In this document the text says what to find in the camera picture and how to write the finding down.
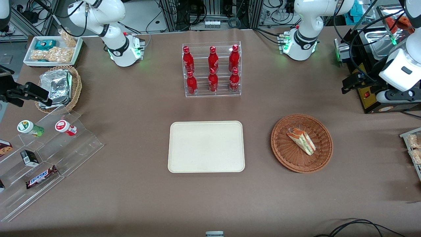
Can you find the teal snack packet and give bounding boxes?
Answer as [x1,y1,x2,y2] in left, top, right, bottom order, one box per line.
[34,39,57,51]

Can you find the cream rectangular tray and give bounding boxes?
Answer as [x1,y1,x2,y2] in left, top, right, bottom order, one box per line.
[168,121,246,173]

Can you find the black countertop appliance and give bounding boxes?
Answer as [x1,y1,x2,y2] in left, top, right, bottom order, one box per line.
[334,26,421,114]

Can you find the small black carton box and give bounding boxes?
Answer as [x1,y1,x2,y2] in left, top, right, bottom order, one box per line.
[20,149,40,166]

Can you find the black floor cable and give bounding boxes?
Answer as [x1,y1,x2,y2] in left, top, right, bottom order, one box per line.
[313,219,407,237]

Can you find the red cola bottle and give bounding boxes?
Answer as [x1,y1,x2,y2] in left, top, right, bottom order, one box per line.
[208,46,219,71]
[186,70,198,95]
[183,46,195,74]
[208,68,219,93]
[228,44,240,71]
[229,67,240,93]

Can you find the green yogurt cup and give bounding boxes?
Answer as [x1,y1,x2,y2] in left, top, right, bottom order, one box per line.
[17,120,45,138]

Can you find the brown round wicker basket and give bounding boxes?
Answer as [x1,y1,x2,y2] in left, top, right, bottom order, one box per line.
[271,114,334,174]

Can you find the aluminium foil container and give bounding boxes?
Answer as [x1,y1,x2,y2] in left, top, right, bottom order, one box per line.
[38,69,73,110]

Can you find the clear acrylic stepped display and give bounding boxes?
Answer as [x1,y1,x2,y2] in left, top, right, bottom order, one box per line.
[0,105,105,223]

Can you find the brown chocolate snack box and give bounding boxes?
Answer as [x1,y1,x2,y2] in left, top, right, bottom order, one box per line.
[0,140,14,158]

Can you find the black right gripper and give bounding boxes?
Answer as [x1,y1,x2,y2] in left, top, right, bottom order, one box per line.
[0,76,53,108]

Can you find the orange snack packet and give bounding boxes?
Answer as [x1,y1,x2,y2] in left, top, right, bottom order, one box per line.
[384,14,413,32]

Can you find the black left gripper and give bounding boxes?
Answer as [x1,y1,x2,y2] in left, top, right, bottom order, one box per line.
[341,73,388,96]

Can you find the light tan wicker basket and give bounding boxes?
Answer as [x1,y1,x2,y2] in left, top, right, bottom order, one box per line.
[34,65,83,114]

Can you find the small clear peanut snack bag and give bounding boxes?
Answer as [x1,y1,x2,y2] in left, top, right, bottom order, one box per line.
[58,28,78,48]

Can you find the red yogurt cup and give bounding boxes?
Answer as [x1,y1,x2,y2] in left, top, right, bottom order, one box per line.
[55,119,78,137]

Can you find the snickers chocolate bar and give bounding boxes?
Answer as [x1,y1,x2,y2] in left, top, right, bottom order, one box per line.
[25,165,59,190]

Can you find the white tray with snack bars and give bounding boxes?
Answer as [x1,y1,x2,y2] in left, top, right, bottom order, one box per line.
[399,127,421,182]

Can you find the clear acrylic bottle rack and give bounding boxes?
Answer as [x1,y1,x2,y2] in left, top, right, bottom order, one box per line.
[182,41,242,98]

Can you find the triangular sandwich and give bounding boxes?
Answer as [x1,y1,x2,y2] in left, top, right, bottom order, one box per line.
[286,127,317,156]

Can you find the large clear peanut snack bag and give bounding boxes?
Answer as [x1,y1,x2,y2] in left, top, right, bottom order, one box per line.
[30,46,75,64]

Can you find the aluminium frame rack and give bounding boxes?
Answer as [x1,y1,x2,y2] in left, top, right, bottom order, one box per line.
[159,0,264,32]

